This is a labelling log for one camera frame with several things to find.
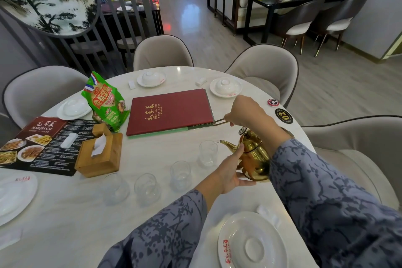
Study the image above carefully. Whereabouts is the person's right hand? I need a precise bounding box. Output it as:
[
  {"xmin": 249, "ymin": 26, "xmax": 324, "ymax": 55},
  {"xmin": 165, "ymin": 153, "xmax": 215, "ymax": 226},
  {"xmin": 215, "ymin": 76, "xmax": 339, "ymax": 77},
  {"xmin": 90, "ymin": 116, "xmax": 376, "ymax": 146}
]
[{"xmin": 224, "ymin": 95, "xmax": 277, "ymax": 140}]

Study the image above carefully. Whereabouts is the person's left hand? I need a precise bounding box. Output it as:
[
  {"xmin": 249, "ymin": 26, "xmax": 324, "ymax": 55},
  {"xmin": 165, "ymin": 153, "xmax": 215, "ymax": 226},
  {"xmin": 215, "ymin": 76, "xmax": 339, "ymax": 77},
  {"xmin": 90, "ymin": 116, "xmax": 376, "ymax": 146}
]
[{"xmin": 211, "ymin": 144, "xmax": 257, "ymax": 196}]

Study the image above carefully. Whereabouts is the gold metal teapot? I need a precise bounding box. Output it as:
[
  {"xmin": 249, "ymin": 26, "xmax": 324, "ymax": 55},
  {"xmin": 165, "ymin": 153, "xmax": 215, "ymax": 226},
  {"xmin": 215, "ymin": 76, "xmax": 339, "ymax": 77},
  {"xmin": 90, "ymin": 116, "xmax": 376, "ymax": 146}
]
[{"xmin": 213, "ymin": 119, "xmax": 296, "ymax": 182}]

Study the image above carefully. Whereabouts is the person's right forearm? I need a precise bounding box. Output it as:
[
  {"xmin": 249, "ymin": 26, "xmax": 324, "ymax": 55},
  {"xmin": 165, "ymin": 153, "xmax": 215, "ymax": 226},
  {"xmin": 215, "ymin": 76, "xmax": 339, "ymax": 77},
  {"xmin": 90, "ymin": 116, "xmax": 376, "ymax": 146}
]
[{"xmin": 261, "ymin": 119, "xmax": 402, "ymax": 268}]

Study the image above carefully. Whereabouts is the person's left forearm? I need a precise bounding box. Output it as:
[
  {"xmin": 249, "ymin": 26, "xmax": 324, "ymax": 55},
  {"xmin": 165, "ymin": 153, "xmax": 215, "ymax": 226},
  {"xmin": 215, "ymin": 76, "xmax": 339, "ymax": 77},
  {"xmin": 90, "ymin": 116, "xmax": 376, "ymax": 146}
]
[{"xmin": 98, "ymin": 178, "xmax": 227, "ymax": 268}]

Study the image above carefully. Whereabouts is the clear drinking glass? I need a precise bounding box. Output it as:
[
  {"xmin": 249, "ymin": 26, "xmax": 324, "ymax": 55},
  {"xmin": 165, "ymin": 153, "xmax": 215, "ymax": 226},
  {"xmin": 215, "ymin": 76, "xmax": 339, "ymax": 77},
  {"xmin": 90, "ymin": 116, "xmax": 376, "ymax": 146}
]
[
  {"xmin": 198, "ymin": 140, "xmax": 218, "ymax": 167},
  {"xmin": 102, "ymin": 173, "xmax": 130, "ymax": 206},
  {"xmin": 170, "ymin": 161, "xmax": 192, "ymax": 192},
  {"xmin": 134, "ymin": 173, "xmax": 161, "ymax": 206}
]

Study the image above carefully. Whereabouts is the round black gold sticker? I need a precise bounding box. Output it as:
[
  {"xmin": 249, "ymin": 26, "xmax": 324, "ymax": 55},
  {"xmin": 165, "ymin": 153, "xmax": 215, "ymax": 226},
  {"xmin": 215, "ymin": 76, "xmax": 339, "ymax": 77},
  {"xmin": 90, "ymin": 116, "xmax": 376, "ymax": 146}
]
[{"xmin": 275, "ymin": 108, "xmax": 294, "ymax": 125}]

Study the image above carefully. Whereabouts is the red menu book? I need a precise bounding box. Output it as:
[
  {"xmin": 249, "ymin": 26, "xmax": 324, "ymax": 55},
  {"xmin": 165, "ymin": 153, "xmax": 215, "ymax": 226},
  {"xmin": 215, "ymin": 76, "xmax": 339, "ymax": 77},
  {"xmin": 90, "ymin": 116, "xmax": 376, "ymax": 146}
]
[{"xmin": 126, "ymin": 88, "xmax": 215, "ymax": 137}]

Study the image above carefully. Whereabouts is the beige upholstered chair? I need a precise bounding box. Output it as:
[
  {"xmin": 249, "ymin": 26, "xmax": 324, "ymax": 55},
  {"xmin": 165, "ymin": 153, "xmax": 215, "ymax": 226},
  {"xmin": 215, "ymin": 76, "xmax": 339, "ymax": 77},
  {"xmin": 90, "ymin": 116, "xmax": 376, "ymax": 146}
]
[
  {"xmin": 3, "ymin": 65, "xmax": 89, "ymax": 129},
  {"xmin": 133, "ymin": 34, "xmax": 195, "ymax": 72},
  {"xmin": 224, "ymin": 44, "xmax": 299, "ymax": 109},
  {"xmin": 301, "ymin": 115, "xmax": 402, "ymax": 212}
]

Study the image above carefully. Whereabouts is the white wrapped wet towel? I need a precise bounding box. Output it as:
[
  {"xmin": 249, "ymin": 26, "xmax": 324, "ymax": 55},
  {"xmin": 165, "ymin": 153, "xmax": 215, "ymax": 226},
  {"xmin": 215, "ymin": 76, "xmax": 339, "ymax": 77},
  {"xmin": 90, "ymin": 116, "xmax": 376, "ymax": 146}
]
[
  {"xmin": 0, "ymin": 228, "xmax": 23, "ymax": 251},
  {"xmin": 60, "ymin": 132, "xmax": 79, "ymax": 149},
  {"xmin": 256, "ymin": 204, "xmax": 282, "ymax": 228}
]

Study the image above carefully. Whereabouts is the white plate with red print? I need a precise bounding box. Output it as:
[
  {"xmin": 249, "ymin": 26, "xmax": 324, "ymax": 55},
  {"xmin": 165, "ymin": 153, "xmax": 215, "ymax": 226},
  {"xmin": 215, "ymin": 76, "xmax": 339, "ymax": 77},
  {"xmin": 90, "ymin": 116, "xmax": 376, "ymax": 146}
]
[{"xmin": 217, "ymin": 211, "xmax": 288, "ymax": 268}]

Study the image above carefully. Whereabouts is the wood framed bench seat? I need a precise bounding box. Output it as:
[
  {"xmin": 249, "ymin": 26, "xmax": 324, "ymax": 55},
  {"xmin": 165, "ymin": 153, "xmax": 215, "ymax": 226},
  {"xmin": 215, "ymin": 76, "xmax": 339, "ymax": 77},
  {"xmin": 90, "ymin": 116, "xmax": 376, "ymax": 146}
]
[{"xmin": 222, "ymin": 0, "xmax": 267, "ymax": 36}]

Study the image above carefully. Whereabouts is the dark chair with white seat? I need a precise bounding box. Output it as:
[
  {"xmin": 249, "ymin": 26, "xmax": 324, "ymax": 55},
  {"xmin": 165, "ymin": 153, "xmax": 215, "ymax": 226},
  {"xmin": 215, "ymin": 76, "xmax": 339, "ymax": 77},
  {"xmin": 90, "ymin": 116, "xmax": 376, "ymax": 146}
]
[
  {"xmin": 276, "ymin": 0, "xmax": 326, "ymax": 55},
  {"xmin": 314, "ymin": 0, "xmax": 370, "ymax": 58}
]

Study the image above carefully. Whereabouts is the black rectangular dining table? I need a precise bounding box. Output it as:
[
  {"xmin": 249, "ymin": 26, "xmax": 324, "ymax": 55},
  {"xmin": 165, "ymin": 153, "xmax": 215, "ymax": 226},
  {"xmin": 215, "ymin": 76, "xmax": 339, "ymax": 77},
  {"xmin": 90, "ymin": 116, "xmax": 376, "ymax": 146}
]
[{"xmin": 242, "ymin": 0, "xmax": 365, "ymax": 46}]

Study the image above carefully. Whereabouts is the grey round stool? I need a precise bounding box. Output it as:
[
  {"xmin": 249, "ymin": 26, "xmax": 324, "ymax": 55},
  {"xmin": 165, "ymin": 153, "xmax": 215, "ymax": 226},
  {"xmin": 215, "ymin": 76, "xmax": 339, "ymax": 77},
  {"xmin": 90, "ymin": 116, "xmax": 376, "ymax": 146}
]
[
  {"xmin": 116, "ymin": 36, "xmax": 144, "ymax": 59},
  {"xmin": 70, "ymin": 41, "xmax": 106, "ymax": 57}
]

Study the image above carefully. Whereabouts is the green snack bag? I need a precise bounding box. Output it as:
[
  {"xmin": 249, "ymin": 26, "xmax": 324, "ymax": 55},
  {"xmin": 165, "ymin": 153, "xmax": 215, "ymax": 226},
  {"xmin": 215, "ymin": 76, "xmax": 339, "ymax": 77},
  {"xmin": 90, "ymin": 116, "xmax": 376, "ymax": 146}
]
[{"xmin": 81, "ymin": 71, "xmax": 131, "ymax": 133}]

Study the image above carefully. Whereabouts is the wooden tissue box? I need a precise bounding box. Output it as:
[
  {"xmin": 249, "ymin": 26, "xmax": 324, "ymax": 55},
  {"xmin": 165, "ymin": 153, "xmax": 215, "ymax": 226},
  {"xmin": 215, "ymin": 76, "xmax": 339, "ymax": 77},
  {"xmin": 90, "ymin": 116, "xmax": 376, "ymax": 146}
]
[{"xmin": 74, "ymin": 123, "xmax": 123, "ymax": 179}]

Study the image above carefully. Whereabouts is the white tissue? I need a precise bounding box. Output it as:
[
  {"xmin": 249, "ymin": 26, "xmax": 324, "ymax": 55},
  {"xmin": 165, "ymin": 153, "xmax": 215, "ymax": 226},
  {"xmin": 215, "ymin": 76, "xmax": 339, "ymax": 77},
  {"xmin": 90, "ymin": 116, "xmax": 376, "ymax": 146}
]
[{"xmin": 91, "ymin": 134, "xmax": 108, "ymax": 158}]

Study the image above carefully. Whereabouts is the dark dining table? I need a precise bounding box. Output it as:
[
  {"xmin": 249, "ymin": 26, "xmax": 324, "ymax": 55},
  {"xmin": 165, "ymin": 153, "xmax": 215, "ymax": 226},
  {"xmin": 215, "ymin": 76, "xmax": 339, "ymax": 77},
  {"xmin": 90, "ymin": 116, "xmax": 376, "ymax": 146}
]
[{"xmin": 100, "ymin": 0, "xmax": 164, "ymax": 37}]

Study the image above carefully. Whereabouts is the black picture menu sheet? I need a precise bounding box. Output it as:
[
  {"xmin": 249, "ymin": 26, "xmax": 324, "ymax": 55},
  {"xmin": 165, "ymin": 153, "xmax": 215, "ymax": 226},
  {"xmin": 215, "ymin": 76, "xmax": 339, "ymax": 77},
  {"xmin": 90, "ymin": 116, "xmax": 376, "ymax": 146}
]
[{"xmin": 0, "ymin": 116, "xmax": 98, "ymax": 177}]

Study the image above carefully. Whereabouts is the large white plate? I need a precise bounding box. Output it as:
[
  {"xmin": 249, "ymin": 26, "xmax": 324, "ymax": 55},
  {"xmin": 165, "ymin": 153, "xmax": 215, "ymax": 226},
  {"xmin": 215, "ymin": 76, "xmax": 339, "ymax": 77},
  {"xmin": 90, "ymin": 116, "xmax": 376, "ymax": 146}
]
[{"xmin": 0, "ymin": 172, "xmax": 38, "ymax": 227}]

